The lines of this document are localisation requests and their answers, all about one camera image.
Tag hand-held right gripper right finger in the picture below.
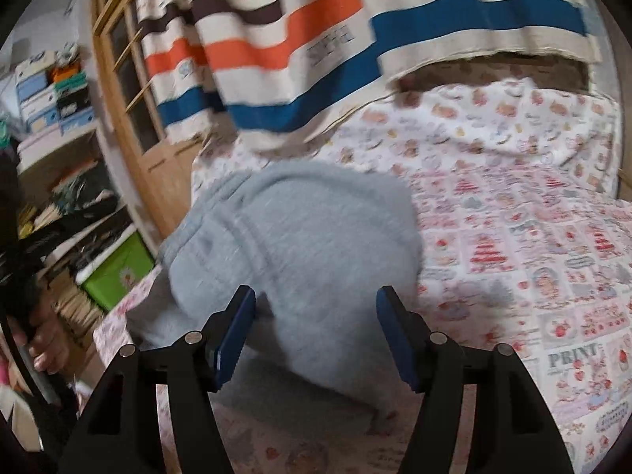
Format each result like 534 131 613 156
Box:
375 285 576 474

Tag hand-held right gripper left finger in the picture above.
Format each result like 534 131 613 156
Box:
58 285 258 474

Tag grey pants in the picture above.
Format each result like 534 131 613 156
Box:
126 158 425 436

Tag person's left hand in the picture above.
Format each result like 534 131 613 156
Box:
14 300 71 376

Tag green storage box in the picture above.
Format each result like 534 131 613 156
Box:
80 232 157 313

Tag white shelf unit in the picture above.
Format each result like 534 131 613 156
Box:
0 121 160 356

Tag stack of storage boxes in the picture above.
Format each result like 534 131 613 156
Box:
14 48 98 135

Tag wooden door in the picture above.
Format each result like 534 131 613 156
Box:
90 0 211 254

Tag printed bed sheet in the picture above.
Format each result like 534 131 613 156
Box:
93 76 632 474

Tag striped curtain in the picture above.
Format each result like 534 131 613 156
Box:
133 0 604 155

